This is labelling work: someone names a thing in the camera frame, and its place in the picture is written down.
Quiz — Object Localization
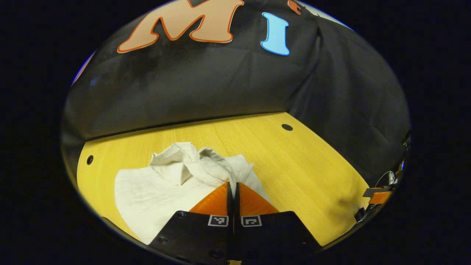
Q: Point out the white jeans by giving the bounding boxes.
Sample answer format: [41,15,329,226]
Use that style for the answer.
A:
[114,142,273,245]

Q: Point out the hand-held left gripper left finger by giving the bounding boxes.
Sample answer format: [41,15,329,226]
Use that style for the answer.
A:
[149,182,234,264]

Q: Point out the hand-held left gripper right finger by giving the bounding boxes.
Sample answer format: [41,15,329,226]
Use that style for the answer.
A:
[234,182,323,263]

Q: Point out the black backdrop cloth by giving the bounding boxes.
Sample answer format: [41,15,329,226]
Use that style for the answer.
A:
[61,0,412,188]

